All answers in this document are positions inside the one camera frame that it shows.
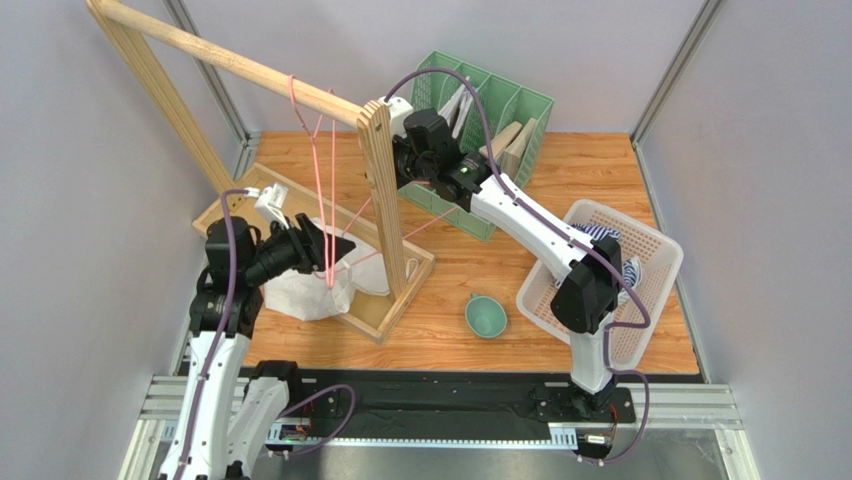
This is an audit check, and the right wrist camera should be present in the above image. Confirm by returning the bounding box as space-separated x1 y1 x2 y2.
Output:
378 96 414 138

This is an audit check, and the green ceramic cup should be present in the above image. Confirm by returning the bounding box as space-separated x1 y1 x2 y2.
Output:
464 293 508 339

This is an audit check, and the blue white striped tank top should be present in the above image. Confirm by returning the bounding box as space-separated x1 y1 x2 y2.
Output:
556 223 646 307

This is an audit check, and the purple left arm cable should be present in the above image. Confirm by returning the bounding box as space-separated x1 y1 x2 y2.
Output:
171 188 357 480

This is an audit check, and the pink wire hanger with white top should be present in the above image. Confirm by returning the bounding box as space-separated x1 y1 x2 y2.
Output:
311 179 462 278

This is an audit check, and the wooden clothes rack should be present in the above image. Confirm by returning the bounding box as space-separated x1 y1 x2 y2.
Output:
86 1 436 344

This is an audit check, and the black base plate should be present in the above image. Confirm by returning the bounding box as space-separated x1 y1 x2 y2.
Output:
237 361 646 443

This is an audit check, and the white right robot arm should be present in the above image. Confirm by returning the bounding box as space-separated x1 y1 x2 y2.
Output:
391 108 622 418

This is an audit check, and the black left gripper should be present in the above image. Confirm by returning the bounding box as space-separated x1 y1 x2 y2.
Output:
244 213 356 285

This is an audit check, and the white plastic basket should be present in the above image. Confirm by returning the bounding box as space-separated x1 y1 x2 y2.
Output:
516 199 683 370

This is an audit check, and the green plastic file organizer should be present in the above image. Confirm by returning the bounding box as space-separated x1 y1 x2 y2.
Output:
398 51 554 242

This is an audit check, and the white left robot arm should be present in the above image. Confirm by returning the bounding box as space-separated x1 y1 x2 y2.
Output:
158 214 356 479

